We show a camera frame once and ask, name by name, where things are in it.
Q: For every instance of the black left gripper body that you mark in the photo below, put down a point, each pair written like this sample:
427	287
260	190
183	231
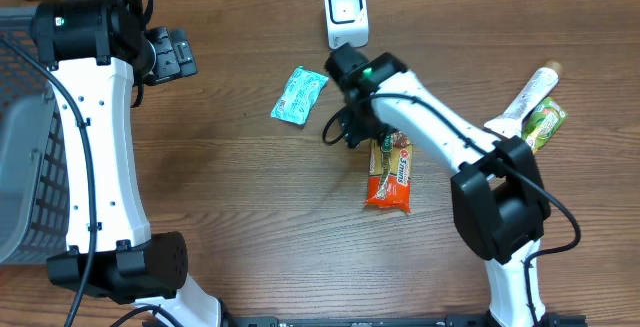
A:
178	54

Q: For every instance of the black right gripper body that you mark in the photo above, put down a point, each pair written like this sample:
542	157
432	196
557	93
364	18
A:
365	126

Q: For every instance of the teal tissue packet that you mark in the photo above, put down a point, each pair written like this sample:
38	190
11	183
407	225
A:
301	92

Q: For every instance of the red spaghetti packet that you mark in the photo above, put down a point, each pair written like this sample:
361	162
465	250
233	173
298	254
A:
389	179

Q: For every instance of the white cream tube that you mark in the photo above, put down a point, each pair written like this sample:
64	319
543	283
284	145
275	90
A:
510	122

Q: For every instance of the green snack carton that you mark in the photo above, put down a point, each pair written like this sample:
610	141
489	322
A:
544	120

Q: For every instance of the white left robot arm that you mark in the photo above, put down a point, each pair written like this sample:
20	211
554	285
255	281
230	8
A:
98	55

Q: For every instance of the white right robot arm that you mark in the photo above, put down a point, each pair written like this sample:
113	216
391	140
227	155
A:
497	193

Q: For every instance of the white barcode scanner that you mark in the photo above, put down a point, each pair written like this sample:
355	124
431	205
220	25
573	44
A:
346	22

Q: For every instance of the grey plastic shopping basket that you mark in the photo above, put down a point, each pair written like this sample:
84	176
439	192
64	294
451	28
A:
34	187

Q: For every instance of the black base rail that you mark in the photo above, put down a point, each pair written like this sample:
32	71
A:
463	320

